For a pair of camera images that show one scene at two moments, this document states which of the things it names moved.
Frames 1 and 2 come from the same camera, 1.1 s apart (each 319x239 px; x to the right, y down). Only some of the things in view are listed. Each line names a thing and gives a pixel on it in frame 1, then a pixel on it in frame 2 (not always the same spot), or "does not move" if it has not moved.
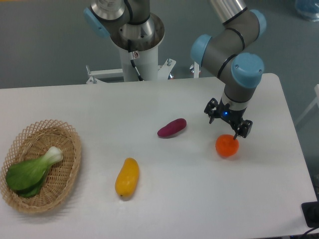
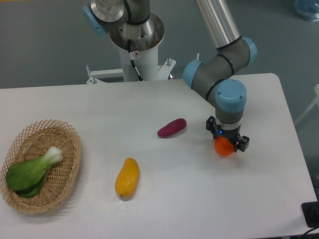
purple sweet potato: (172, 128) does not move
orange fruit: (227, 146) does not move
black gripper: (234, 116) -> (241, 142)
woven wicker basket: (31, 142) does not move
